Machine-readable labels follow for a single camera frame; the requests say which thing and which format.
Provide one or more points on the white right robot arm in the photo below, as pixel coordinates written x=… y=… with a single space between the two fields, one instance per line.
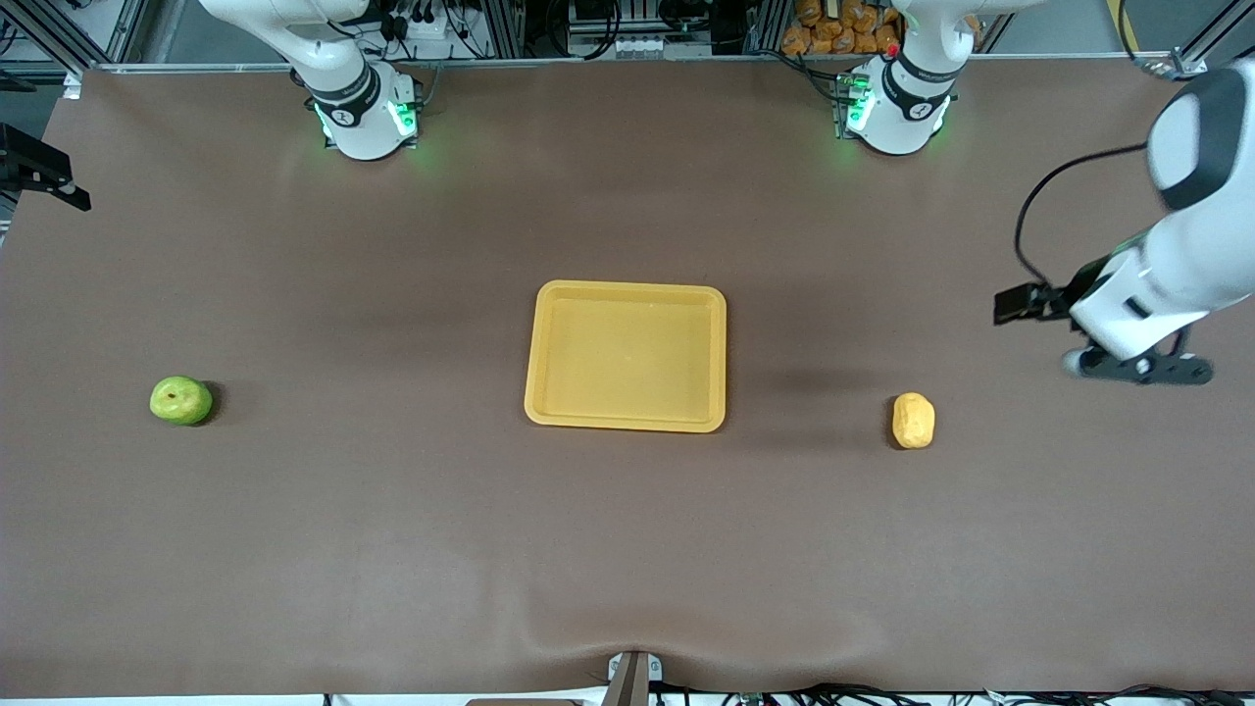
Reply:
x=358 y=118

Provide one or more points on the aluminium diagonal frame strut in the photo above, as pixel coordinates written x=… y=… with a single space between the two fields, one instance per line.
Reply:
x=39 y=29

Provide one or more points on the aluminium table edge rail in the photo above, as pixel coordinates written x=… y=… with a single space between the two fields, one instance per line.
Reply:
x=637 y=61

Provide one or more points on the yellow plastic tray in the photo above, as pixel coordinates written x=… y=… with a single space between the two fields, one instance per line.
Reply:
x=627 y=392

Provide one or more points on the green apple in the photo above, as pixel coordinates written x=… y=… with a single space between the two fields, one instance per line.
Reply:
x=180 y=401

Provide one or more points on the aluminium corner frame post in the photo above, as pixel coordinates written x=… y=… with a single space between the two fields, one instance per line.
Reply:
x=1191 y=64

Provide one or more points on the brown table mat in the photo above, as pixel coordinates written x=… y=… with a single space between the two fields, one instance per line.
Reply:
x=392 y=539

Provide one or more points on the yellow potato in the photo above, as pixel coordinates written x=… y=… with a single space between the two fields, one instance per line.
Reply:
x=913 y=421

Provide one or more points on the white power strip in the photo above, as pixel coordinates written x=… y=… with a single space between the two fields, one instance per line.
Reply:
x=431 y=29

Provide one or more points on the bag of orange snacks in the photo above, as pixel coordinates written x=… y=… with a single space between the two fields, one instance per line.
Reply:
x=814 y=34

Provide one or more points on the metal table clamp bracket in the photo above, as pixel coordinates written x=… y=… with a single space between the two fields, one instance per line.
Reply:
x=632 y=681

